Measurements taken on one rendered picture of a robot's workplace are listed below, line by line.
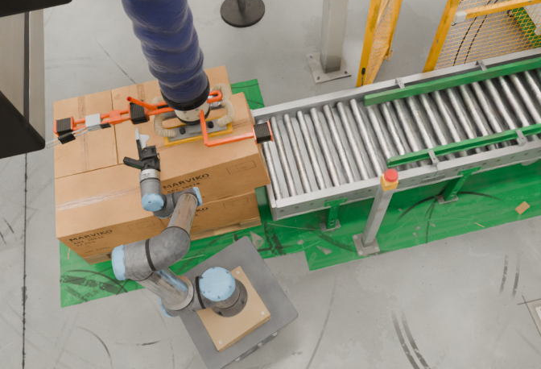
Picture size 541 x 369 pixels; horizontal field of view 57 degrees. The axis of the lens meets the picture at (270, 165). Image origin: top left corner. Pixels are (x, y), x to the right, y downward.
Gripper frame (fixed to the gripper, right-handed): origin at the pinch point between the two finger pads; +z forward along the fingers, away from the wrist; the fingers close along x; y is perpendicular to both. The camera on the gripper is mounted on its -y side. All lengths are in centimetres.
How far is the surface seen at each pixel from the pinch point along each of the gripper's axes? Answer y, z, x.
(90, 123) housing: -22.0, 12.0, 1.6
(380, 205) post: 112, -39, -56
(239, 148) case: 44, 0, -29
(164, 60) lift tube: 22.7, 2.4, 44.2
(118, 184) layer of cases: -33, 19, -75
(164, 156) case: 4.0, 7.2, -34.0
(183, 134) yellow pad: 18.9, 2.7, -10.5
